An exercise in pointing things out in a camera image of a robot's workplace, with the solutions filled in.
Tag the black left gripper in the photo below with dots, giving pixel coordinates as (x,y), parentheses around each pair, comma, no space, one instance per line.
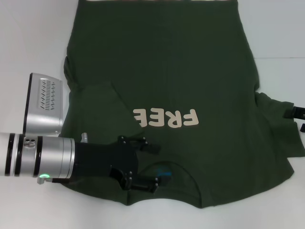
(102,159)

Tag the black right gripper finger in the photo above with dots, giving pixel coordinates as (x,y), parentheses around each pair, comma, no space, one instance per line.
(302,127)
(297,113)

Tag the dark green FREE t-shirt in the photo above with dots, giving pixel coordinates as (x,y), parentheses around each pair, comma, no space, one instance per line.
(155,71)

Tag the small silver wrist connector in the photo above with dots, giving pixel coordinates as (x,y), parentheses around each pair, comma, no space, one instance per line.
(84,138)

